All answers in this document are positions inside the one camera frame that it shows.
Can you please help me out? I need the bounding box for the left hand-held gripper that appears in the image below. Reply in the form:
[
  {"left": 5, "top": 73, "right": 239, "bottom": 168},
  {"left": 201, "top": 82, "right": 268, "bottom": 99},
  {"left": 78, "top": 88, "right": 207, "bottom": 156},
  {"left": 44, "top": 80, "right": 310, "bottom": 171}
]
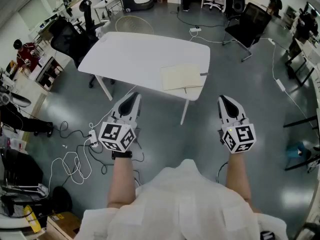
[{"left": 98, "top": 92, "right": 143, "bottom": 153}]

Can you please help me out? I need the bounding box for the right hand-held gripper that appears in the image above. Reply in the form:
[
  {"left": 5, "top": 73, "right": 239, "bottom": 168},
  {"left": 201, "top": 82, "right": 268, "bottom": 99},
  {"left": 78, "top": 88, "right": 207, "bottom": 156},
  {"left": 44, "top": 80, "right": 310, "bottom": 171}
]
[{"left": 217, "top": 95, "right": 257, "bottom": 155}]

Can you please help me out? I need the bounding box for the cream notebook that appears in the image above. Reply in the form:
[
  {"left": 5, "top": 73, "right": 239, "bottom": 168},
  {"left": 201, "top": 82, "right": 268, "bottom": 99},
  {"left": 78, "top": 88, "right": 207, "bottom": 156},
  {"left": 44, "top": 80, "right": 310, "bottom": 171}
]
[{"left": 160, "top": 63, "right": 210, "bottom": 95}]

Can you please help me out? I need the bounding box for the person's left forearm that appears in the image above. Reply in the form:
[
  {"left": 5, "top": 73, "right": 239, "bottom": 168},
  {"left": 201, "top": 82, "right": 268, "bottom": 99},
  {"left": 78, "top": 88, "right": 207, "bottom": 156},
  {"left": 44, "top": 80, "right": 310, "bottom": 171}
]
[{"left": 106, "top": 156, "right": 137, "bottom": 209}]

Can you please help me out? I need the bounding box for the person's right forearm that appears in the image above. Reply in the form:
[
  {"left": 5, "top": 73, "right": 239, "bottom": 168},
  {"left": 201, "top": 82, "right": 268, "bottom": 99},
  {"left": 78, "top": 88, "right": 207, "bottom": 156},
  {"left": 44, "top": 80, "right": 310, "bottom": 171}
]
[{"left": 225, "top": 151, "right": 252, "bottom": 203}]

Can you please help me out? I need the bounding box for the white table leg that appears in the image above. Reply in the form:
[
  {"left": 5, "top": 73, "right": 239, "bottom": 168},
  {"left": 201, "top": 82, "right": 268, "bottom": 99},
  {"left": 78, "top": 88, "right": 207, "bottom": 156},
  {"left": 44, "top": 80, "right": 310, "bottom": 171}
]
[
  {"left": 94, "top": 74, "right": 114, "bottom": 102},
  {"left": 180, "top": 98, "right": 190, "bottom": 126}
]

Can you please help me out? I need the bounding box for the black wrist band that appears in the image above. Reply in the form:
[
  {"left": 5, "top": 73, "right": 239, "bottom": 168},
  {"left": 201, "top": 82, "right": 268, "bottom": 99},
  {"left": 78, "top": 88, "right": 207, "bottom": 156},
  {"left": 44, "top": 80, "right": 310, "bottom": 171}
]
[{"left": 111, "top": 150, "right": 133, "bottom": 160}]

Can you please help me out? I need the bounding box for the white power adapter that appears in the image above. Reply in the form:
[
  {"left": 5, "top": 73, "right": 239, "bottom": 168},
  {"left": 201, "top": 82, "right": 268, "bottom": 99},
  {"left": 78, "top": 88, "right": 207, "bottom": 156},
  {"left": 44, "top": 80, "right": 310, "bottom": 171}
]
[{"left": 275, "top": 78, "right": 287, "bottom": 92}]

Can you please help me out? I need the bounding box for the black mesh visitor chair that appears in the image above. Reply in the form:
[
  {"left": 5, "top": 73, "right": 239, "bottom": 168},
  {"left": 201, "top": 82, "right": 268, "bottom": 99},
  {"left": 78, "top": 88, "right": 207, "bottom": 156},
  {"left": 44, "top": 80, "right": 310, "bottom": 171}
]
[{"left": 221, "top": 2, "right": 273, "bottom": 63}]

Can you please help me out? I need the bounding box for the black wide mesh office chair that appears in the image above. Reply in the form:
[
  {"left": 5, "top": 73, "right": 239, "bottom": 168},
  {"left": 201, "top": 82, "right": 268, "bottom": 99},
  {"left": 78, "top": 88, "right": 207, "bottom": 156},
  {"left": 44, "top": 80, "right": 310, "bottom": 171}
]
[{"left": 49, "top": 17, "right": 100, "bottom": 89}]

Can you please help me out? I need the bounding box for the black high-back office chair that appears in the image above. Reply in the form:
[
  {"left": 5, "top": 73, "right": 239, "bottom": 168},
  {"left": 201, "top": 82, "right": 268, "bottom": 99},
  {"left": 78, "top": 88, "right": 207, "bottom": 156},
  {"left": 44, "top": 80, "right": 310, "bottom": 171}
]
[{"left": 78, "top": 0, "right": 107, "bottom": 36}]

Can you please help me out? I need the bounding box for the person's white shirt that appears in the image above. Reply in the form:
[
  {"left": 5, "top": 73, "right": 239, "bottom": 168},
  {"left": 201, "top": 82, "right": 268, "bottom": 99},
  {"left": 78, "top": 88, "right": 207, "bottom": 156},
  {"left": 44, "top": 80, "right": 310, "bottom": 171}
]
[{"left": 74, "top": 158, "right": 290, "bottom": 240}]

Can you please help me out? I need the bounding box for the cardboard box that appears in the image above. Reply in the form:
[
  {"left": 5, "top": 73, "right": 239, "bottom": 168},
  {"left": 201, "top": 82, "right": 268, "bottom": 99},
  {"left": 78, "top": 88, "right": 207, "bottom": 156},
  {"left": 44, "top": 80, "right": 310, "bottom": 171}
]
[{"left": 46, "top": 210, "right": 82, "bottom": 240}]

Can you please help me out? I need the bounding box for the black floor cable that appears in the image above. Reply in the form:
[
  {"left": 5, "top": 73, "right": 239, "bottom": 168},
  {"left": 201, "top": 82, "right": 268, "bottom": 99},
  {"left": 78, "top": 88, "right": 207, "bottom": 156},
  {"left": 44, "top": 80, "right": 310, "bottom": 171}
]
[{"left": 51, "top": 120, "right": 145, "bottom": 175}]

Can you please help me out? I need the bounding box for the coiled white cable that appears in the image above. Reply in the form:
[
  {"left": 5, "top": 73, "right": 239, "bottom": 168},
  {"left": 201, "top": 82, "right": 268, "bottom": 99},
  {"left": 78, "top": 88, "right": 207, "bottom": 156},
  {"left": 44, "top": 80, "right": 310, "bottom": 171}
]
[{"left": 48, "top": 136, "right": 101, "bottom": 198}]

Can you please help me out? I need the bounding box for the gold wire stool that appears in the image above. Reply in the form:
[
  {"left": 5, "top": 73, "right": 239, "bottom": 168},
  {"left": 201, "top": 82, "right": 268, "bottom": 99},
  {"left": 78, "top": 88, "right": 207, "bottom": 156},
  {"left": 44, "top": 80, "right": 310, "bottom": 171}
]
[{"left": 115, "top": 15, "right": 155, "bottom": 34}]

